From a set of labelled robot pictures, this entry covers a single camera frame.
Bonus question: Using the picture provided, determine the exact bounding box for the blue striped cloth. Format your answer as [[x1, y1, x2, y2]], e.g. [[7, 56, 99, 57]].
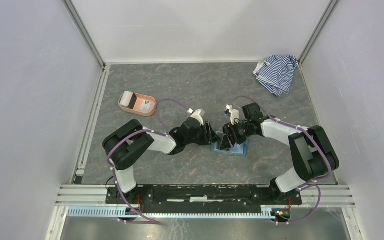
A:
[[252, 55, 299, 97]]

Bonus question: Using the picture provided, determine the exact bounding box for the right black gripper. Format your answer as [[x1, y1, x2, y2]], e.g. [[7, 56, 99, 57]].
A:
[[219, 120, 252, 151]]

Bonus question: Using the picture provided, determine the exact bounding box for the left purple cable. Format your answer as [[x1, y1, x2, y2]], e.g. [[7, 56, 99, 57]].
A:
[[106, 98, 193, 225]]

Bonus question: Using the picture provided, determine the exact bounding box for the pink oval tray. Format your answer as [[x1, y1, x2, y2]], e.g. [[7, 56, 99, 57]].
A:
[[118, 91, 157, 117]]

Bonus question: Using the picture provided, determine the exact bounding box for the teal card holder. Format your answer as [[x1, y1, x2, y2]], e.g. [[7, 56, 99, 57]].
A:
[[211, 131, 249, 157]]

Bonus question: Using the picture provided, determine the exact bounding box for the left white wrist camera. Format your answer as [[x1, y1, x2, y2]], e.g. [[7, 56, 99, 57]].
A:
[[187, 108, 206, 126]]

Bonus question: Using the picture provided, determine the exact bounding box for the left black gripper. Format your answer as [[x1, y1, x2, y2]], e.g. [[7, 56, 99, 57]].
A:
[[185, 122, 222, 147]]

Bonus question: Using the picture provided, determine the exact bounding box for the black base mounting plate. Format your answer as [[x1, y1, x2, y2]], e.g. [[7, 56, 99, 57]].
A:
[[124, 184, 303, 214]]

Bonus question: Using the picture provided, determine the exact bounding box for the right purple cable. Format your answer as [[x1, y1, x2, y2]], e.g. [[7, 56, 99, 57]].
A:
[[230, 96, 333, 225]]

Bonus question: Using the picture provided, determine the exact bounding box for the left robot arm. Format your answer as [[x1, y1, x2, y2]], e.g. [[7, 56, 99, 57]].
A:
[[102, 117, 220, 204]]

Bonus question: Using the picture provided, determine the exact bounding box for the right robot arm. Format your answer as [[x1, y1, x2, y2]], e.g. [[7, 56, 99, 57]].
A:
[[216, 103, 340, 204]]

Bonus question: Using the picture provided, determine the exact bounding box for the stack of credit cards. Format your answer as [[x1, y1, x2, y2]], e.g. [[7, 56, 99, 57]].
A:
[[119, 91, 137, 109]]

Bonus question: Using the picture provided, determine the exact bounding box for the white VIP card in tray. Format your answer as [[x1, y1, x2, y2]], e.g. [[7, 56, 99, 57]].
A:
[[139, 100, 154, 113]]

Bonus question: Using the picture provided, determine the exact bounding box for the aluminium frame rail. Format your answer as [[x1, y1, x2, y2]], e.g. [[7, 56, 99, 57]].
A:
[[45, 183, 364, 240]]

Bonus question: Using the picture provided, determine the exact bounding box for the purple cable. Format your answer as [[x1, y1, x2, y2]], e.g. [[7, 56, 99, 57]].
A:
[[106, 98, 193, 225], [230, 96, 333, 225]]

